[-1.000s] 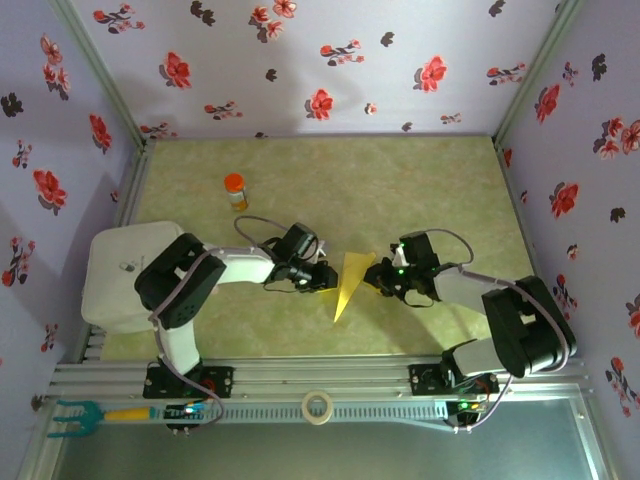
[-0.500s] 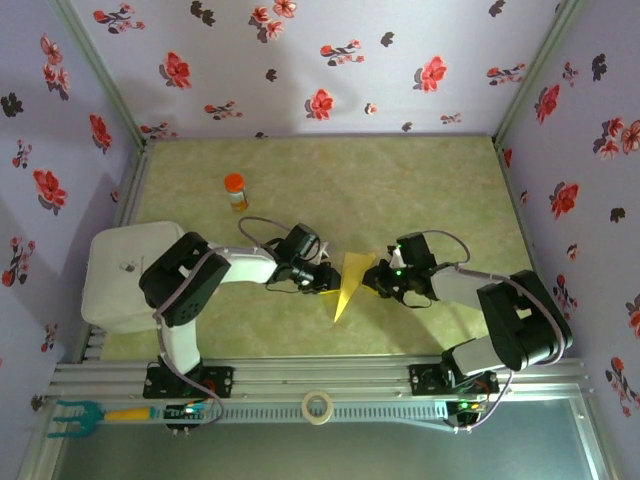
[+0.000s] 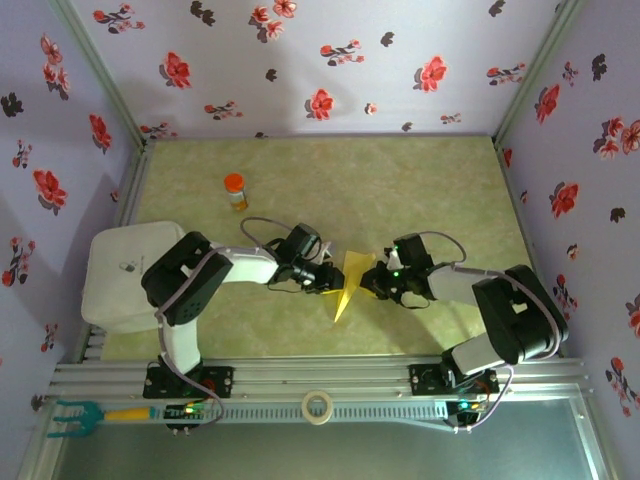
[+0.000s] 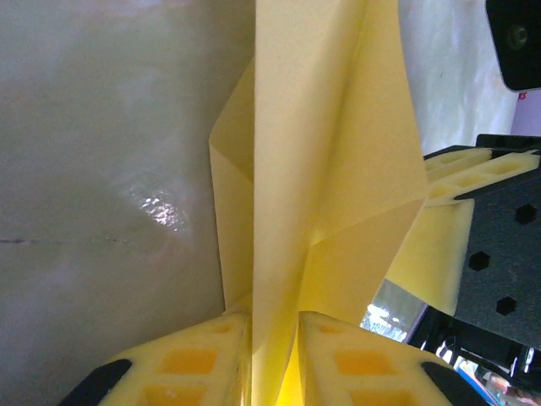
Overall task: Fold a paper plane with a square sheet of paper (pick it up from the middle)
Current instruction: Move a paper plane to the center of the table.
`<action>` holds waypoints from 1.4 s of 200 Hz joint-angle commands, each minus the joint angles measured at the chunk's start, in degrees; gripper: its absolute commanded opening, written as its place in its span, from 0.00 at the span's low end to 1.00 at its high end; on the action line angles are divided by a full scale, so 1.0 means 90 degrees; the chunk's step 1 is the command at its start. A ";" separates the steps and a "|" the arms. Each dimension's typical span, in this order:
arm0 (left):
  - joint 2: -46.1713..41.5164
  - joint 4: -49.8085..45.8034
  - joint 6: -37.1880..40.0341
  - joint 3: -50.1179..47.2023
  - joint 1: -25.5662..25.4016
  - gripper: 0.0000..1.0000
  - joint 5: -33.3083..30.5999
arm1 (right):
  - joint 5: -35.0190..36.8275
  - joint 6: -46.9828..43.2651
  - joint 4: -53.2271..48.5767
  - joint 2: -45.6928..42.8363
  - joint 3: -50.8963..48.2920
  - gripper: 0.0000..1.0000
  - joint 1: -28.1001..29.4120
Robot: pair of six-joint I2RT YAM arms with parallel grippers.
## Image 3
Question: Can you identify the orange-capped pill bottle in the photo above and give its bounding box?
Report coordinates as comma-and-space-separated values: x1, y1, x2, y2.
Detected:
223, 173, 250, 213

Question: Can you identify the white zip pouch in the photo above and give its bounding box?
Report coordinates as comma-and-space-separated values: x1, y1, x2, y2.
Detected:
81, 221, 194, 335

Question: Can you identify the aluminium mounting rail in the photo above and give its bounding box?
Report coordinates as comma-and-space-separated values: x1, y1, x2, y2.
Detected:
49, 357, 591, 401

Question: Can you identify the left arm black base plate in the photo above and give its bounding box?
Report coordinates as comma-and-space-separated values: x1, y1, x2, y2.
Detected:
143, 364, 235, 400

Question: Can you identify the grey slotted cable duct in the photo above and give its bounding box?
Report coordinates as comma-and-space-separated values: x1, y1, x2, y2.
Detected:
164, 402, 451, 424

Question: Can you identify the left arm grey cable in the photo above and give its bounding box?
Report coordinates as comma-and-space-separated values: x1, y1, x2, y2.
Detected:
154, 216, 299, 430

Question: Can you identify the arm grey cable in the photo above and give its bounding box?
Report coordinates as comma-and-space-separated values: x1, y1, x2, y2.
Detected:
417, 230, 564, 434
154, 216, 299, 430

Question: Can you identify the aluminium corner post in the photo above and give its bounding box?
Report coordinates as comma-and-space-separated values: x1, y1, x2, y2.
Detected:
492, 0, 585, 146
48, 0, 157, 151

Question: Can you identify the yellow paper sheet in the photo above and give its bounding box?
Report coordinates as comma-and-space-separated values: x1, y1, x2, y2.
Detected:
322, 249, 377, 324

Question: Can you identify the teal rake with yellow handle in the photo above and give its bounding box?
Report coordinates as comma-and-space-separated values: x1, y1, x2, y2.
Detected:
47, 398, 161, 440

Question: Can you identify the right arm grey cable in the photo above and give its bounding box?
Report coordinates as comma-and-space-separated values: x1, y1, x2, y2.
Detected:
417, 230, 564, 434

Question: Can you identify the white tape roll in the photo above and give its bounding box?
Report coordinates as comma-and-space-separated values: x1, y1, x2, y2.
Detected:
301, 390, 335, 426

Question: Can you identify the aluminium side rail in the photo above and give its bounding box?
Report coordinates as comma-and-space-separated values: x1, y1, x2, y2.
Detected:
77, 139, 157, 362
492, 137, 569, 359

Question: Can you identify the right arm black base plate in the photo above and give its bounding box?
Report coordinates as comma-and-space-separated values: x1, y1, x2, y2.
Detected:
408, 363, 500, 399

